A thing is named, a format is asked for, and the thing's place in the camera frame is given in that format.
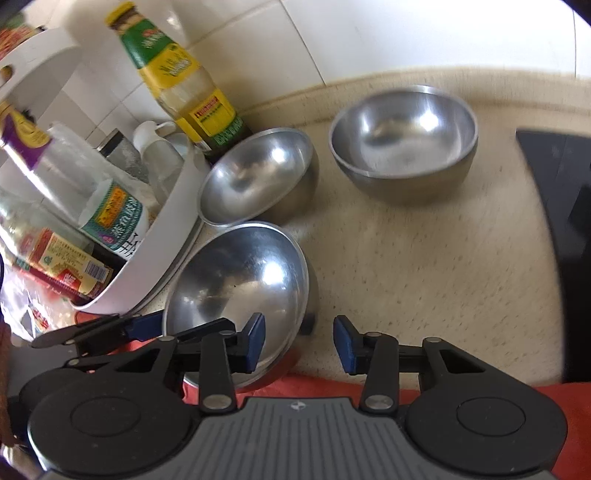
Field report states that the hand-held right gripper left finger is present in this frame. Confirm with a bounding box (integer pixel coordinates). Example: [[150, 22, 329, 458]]
[[92, 313, 267, 412]]

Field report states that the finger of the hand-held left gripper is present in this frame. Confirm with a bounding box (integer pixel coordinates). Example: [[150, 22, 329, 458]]
[[174, 318, 234, 343], [31, 310, 166, 370]]

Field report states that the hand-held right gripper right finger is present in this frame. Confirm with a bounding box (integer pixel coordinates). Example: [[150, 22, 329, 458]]
[[333, 315, 506, 412]]

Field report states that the stainless steel bowl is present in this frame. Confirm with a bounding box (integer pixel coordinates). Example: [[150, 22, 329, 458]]
[[329, 85, 479, 204], [198, 128, 320, 227], [163, 222, 319, 388]]

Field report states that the red cloth apron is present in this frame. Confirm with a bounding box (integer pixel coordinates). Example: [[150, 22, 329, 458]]
[[76, 310, 591, 480]]

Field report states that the white two-tier condiment rack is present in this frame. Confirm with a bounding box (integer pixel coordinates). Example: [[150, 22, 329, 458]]
[[0, 25, 213, 315]]

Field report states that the clear plastic bag red print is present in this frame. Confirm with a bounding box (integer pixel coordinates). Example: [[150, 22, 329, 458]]
[[0, 268, 88, 342]]

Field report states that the yellow-cap vinegar bottle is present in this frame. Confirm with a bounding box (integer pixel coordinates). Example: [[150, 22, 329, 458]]
[[0, 189, 114, 296]]

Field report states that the clear bottle white cap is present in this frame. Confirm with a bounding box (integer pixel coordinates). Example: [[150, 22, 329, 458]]
[[133, 121, 185, 204]]

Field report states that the glass shaker dark lid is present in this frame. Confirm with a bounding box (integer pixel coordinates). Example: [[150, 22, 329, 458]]
[[98, 129, 148, 183]]

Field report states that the purple-label clear sauce bottle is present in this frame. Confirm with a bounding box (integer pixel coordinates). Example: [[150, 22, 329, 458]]
[[0, 99, 151, 259]]

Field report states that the green-label yellow sauce bottle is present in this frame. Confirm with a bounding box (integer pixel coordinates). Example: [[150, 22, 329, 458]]
[[105, 1, 245, 164]]

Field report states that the black glass gas stove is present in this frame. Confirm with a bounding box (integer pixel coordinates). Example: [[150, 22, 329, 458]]
[[516, 127, 591, 384]]

